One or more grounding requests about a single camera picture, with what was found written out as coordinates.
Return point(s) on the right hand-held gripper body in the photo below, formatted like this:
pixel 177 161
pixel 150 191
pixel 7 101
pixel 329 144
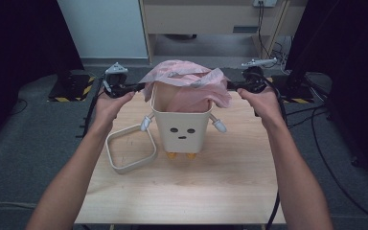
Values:
pixel 255 80

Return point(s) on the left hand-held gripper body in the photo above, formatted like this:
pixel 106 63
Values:
pixel 116 81

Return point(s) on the pink plastic bag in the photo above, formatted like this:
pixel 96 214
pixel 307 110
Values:
pixel 185 76

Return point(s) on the cream trash bin with face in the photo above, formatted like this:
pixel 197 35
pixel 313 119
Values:
pixel 182 132

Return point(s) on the person's left hand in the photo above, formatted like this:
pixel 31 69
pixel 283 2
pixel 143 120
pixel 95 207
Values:
pixel 108 110

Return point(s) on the black stand with striped base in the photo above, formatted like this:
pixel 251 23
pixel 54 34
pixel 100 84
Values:
pixel 72 89
pixel 297 92

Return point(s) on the beige desk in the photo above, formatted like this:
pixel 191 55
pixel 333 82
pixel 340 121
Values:
pixel 204 16

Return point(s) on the white power socket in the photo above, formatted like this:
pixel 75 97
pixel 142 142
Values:
pixel 265 2

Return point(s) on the black curtain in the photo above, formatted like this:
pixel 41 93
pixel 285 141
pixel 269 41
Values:
pixel 19 48
pixel 348 48

